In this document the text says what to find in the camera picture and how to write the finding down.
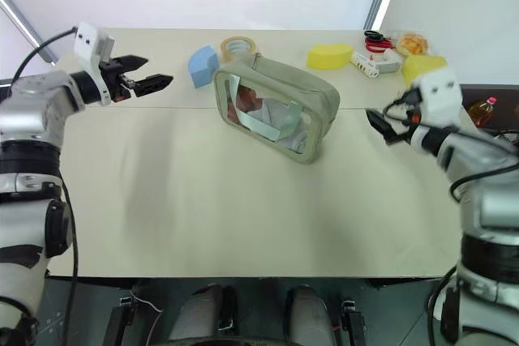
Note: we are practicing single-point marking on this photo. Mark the yellow curved sponge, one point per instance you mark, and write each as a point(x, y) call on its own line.
point(328, 56)

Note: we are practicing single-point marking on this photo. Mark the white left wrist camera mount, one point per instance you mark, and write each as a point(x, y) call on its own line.
point(86, 48)

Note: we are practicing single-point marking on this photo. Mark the beige tape roll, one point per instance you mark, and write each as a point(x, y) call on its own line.
point(227, 48)

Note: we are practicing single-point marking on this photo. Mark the grey rounded robot leg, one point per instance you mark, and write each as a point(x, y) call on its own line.
point(310, 317)
point(198, 313)

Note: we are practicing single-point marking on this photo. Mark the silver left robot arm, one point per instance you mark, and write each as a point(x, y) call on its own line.
point(36, 96)

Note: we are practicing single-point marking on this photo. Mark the yellow sponge block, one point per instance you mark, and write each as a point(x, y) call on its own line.
point(417, 68)

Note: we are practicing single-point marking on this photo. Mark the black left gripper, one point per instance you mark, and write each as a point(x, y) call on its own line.
point(115, 80)

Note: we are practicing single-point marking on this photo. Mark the black bracket under table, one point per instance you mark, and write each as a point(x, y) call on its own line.
point(353, 321)
point(117, 321)

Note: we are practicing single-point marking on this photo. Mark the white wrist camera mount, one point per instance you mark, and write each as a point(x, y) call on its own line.
point(440, 95)
point(86, 48)

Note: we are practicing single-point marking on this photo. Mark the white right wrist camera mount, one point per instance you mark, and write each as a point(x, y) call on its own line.
point(440, 95)

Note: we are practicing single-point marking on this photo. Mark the sage green clear toiletry pouch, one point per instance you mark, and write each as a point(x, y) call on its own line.
point(300, 90)

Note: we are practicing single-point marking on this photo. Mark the oil bottle pink cap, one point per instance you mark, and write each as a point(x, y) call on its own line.
point(482, 113)

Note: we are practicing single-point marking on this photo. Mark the bag of snacks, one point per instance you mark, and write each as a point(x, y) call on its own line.
point(413, 44)

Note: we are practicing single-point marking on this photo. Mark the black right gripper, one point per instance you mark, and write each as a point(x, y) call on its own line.
point(407, 123)

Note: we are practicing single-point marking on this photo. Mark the white power strip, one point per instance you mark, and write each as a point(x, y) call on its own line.
point(371, 65)

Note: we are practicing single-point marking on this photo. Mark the blue sponge block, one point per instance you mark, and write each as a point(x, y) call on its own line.
point(202, 66)

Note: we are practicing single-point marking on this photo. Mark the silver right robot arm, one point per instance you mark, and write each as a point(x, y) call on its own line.
point(494, 204)

